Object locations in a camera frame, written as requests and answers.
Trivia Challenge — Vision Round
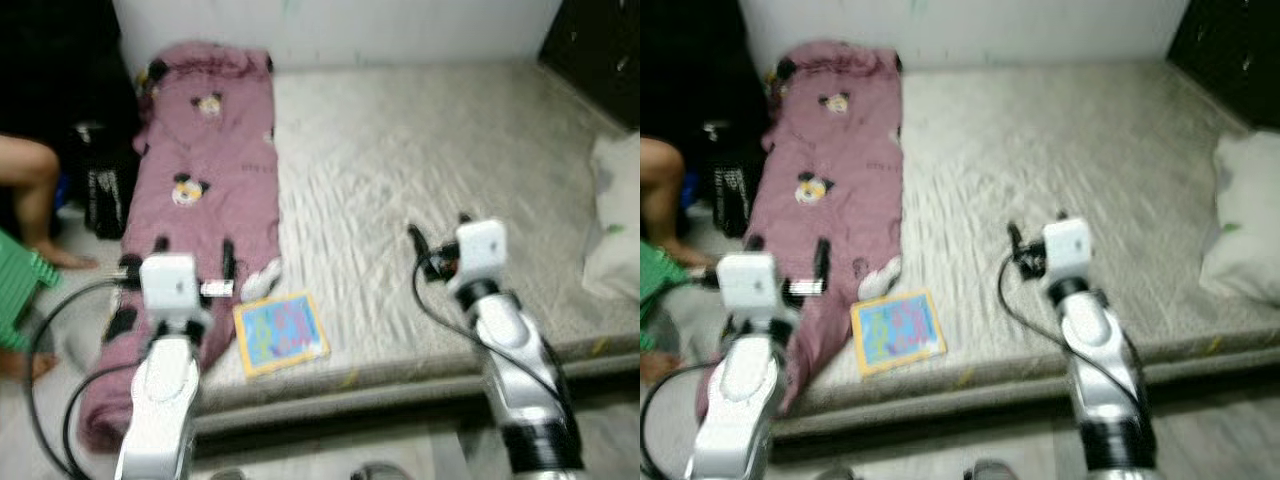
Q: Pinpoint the mauve cartoon print blanket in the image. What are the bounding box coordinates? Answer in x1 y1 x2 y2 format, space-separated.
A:
78 40 283 453
695 40 906 421

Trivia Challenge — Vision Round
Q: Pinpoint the cream pillow with writing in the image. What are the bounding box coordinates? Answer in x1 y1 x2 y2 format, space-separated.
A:
582 135 641 301
1198 130 1280 306

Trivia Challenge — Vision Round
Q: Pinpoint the black printed bag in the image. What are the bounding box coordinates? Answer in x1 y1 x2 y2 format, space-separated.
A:
75 120 141 241
700 120 763 239

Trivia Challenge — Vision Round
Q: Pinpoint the grey quilted mattress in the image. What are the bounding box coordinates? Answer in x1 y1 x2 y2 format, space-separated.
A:
770 62 1280 441
90 62 641 441

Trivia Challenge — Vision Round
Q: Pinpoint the person's bare leg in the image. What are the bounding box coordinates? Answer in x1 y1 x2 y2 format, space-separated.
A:
0 135 101 271
640 135 716 269
0 345 56 386
640 350 681 386

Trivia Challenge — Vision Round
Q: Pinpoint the green plastic stool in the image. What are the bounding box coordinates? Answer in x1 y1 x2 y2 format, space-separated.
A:
0 230 63 351
640 240 706 351

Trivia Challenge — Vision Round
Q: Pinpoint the black tufted headboard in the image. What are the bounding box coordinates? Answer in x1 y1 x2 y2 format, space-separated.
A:
538 0 641 131
1165 0 1280 131

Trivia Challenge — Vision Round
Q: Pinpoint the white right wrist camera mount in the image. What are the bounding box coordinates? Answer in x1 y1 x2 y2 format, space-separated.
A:
1042 218 1093 286
450 220 509 291

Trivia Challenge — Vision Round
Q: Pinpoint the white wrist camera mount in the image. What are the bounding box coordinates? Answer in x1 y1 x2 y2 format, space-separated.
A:
715 252 791 336
140 253 211 336
1042 218 1093 286
450 220 509 291

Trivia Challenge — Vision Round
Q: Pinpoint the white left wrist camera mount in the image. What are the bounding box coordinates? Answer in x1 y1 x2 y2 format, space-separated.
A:
140 253 211 336
715 252 791 336

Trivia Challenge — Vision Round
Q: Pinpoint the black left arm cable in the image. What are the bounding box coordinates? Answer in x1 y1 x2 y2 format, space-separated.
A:
25 275 143 480
640 358 721 480

